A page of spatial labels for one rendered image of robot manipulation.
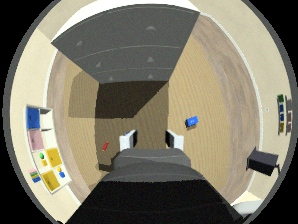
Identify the small blue block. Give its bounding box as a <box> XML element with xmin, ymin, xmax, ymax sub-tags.
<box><xmin>186</xmin><ymin>116</ymin><xmax>198</xmax><ymax>126</ymax></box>

